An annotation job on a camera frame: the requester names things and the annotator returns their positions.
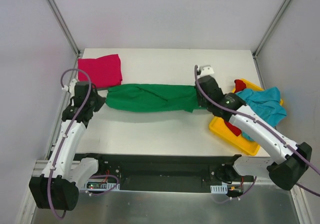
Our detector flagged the left aluminium frame post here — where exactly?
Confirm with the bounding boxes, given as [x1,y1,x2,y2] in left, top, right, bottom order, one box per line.
[37,0,81,57]

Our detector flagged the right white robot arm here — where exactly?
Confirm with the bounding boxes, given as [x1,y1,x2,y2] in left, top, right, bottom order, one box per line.
[194,72,312,190]

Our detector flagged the aluminium frame post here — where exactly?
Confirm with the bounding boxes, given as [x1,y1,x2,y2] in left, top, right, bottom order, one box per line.
[252,0,303,58]
[37,0,81,57]

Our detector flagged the folded magenta t shirt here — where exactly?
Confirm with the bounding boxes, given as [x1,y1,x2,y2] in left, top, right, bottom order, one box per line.
[77,54,123,88]

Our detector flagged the teal t shirt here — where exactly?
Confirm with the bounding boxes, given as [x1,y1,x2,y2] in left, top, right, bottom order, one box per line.
[236,87,287,127]

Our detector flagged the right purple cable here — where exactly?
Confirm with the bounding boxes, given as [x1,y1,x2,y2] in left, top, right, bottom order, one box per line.
[194,65,320,197]

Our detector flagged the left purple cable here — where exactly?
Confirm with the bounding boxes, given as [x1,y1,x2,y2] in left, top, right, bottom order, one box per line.
[48,68,93,221]

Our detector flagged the yellow plastic tray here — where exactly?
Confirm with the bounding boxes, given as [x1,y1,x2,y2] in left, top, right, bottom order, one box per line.
[208,79,283,156]

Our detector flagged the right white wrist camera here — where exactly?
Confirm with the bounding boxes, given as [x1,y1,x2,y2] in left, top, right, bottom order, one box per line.
[196,65,215,78]

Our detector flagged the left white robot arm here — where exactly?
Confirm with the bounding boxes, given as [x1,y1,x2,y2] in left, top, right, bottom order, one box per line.
[29,81,106,211]

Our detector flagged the purple cable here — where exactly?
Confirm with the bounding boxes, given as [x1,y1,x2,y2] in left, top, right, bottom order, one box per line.
[194,65,320,197]
[48,68,93,221]

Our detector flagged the red t shirt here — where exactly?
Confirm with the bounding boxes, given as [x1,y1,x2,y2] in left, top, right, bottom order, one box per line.
[234,79,247,93]

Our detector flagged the green t shirt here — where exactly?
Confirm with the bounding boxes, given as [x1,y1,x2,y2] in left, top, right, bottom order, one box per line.
[105,84,202,113]

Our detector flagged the right aluminium frame post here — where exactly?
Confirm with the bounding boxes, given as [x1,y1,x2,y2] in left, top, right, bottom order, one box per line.
[252,0,303,58]

